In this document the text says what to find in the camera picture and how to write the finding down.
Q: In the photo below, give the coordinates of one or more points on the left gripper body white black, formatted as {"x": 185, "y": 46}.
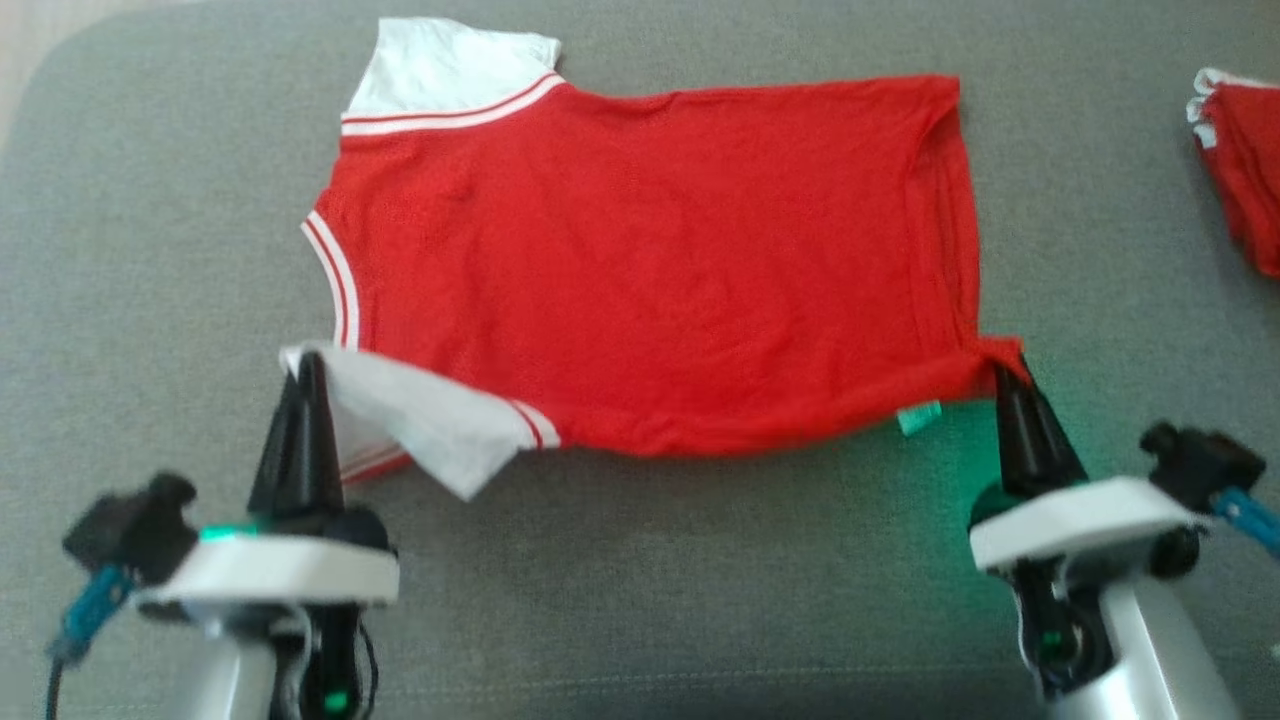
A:
{"x": 280, "y": 570}

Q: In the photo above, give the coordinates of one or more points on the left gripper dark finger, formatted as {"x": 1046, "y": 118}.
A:
{"x": 322, "y": 460}
{"x": 280, "y": 460}

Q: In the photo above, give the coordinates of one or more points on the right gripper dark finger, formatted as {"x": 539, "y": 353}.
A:
{"x": 1050, "y": 450}
{"x": 1012, "y": 450}

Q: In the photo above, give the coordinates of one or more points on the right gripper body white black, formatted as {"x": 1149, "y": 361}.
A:
{"x": 1080, "y": 525}

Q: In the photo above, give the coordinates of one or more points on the red shorts white trim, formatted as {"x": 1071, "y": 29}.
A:
{"x": 1245, "y": 170}

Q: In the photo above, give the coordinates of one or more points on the red white basketball jersey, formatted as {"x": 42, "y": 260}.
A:
{"x": 650, "y": 260}

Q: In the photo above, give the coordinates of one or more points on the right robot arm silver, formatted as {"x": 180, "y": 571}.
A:
{"x": 1160, "y": 660}

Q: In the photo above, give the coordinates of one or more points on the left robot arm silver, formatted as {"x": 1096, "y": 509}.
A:
{"x": 235, "y": 670}

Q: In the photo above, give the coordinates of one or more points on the grey sofa seat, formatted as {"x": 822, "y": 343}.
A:
{"x": 150, "y": 250}

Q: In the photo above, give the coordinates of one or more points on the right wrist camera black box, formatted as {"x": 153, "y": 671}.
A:
{"x": 1200, "y": 465}

